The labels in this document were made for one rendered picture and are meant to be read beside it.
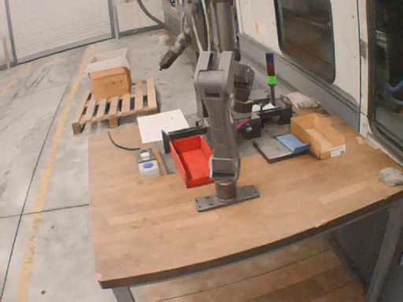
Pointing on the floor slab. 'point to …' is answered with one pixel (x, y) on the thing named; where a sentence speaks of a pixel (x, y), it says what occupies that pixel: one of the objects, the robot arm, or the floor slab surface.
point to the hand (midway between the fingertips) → (236, 123)
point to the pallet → (83, 113)
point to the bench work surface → (238, 225)
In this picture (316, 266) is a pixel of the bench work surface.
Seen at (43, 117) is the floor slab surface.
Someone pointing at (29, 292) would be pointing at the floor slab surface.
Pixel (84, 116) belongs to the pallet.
